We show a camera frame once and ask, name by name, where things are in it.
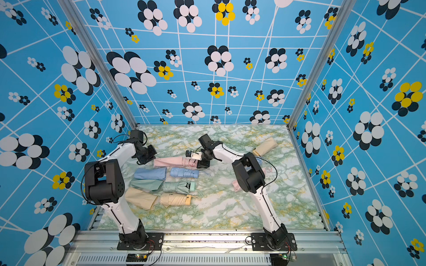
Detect blue sleeved umbrella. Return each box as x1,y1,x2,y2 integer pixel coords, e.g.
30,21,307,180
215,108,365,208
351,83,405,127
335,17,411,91
256,157,263,166
134,167,167,181

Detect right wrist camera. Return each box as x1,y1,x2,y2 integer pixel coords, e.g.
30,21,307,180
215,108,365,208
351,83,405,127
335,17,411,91
185,150,202,161

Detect beige umbrella sleeve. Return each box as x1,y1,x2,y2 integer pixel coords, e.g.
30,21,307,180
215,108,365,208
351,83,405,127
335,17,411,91
125,187,158,210

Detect aluminium corner post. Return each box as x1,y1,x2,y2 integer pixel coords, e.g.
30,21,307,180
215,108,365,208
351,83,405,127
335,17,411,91
59,1,138,130
288,0,356,131

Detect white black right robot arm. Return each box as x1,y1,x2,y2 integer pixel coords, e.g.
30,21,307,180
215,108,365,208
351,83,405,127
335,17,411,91
199,134,288,250

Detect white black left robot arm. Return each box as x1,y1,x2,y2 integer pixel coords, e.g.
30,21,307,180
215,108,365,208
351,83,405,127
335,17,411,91
82,130,156,250

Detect mint green umbrella sleeve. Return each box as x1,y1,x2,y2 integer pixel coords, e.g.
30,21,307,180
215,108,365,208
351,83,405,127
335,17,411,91
129,179,164,192

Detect pink sleeved umbrella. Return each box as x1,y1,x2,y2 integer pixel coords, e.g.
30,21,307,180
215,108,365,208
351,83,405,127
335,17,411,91
233,167,266,194
154,157,183,168

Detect aluminium corner post right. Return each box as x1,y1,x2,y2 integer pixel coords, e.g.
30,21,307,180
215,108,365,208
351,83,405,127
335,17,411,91
288,0,356,131

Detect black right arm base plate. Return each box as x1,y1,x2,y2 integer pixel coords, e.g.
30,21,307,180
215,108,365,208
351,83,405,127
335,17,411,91
250,233,298,252

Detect aluminium corner post left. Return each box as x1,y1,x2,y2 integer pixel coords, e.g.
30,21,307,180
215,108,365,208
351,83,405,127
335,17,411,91
59,1,138,130

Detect aluminium front rail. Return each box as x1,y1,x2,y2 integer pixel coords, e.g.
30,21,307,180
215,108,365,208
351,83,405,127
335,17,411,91
63,229,352,266

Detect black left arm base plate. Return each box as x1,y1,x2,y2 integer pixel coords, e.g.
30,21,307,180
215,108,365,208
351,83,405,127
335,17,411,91
117,232,165,251

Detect beige sleeved umbrella far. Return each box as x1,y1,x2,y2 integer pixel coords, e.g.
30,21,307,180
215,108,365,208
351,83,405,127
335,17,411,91
252,137,278,157

